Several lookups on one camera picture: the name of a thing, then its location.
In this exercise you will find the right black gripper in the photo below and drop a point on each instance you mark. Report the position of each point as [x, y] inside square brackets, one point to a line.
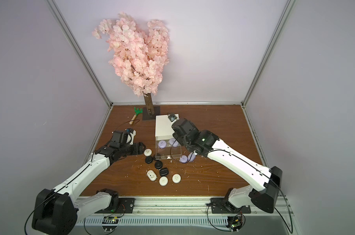
[180, 128]

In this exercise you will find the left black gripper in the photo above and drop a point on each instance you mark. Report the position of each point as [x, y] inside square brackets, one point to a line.
[140, 150]

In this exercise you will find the purple earphone case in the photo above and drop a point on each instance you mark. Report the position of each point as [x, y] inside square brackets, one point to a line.
[162, 144]
[183, 159]
[191, 157]
[173, 142]

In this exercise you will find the clear drawer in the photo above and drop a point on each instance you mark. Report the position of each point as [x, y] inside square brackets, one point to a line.
[168, 153]

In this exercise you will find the white three-drawer cabinet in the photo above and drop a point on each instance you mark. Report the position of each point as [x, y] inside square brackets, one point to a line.
[163, 128]

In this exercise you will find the purple earphone case top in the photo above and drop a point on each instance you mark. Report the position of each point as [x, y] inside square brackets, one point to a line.
[162, 144]

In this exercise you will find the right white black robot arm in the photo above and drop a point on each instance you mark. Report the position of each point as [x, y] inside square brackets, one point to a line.
[264, 183]

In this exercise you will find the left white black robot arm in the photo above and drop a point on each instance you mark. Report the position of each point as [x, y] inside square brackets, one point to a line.
[58, 210]

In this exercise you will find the white round earphone case top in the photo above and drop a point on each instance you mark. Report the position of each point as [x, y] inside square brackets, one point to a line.
[148, 152]

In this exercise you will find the white round earphone case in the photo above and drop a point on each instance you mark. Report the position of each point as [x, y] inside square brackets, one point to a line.
[163, 181]
[148, 152]
[176, 178]

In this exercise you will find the black earphone case upper left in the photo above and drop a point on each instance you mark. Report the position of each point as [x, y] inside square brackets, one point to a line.
[149, 159]

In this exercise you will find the black earphone case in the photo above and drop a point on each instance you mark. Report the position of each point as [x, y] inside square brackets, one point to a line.
[163, 172]
[158, 165]
[149, 159]

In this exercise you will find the green toy rake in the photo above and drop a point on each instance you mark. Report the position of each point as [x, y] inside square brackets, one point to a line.
[137, 111]

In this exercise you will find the black earphone case middle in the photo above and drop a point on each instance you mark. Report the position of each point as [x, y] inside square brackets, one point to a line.
[158, 165]

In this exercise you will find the white oval earphone case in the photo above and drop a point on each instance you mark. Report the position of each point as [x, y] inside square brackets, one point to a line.
[151, 175]

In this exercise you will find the white round earphone case right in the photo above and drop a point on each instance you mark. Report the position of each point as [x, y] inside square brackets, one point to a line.
[176, 178]

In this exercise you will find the black earphone case lower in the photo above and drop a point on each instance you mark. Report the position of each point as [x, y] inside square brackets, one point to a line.
[163, 172]

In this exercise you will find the white round earphone case bottom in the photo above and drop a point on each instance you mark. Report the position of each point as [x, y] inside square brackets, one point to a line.
[163, 181]

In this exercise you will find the left circuit board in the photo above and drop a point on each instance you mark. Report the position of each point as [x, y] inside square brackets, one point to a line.
[109, 224]

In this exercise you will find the circuit board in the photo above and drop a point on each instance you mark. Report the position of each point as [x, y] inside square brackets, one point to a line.
[109, 224]
[235, 223]

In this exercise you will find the right circuit board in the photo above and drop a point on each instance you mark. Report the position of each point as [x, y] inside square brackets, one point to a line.
[235, 223]

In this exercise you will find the pink blossom artificial tree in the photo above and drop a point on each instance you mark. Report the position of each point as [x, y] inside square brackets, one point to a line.
[139, 55]

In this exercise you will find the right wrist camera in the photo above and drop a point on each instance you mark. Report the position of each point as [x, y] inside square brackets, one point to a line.
[173, 117]

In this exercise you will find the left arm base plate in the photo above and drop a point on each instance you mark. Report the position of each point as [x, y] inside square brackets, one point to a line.
[125, 206]

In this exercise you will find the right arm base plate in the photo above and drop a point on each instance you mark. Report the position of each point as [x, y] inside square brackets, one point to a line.
[221, 205]

